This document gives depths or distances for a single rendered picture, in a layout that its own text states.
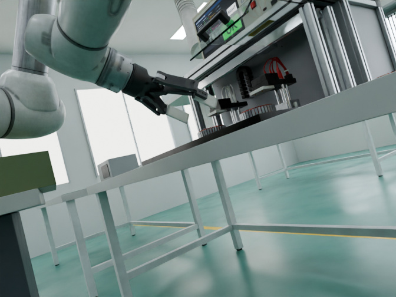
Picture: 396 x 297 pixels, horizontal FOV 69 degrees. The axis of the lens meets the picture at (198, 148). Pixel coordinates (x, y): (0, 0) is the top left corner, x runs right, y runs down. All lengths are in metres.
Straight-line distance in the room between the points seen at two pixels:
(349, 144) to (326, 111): 7.55
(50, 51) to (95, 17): 0.14
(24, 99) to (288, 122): 0.76
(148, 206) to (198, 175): 1.35
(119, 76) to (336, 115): 0.44
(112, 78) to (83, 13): 0.16
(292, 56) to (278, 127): 0.63
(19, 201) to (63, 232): 4.62
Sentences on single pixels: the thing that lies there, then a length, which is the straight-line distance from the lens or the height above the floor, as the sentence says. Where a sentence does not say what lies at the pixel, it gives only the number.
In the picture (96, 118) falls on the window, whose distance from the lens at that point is 5.75.
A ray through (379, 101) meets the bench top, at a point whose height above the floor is 0.72.
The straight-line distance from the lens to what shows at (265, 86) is 0.94.
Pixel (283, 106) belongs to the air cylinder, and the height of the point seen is 0.81.
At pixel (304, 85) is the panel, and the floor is 0.87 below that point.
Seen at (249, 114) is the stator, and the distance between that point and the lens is 0.87.
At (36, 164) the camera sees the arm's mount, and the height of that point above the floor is 0.81.
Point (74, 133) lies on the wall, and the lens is 5.59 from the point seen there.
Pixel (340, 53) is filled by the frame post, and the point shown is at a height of 0.90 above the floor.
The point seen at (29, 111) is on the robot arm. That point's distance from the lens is 1.01.
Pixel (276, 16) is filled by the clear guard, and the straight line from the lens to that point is 0.97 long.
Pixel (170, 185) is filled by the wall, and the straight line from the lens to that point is 6.05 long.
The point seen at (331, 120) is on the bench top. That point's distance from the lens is 0.49.
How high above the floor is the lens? 0.70
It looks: 3 degrees up
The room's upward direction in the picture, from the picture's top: 15 degrees counter-clockwise
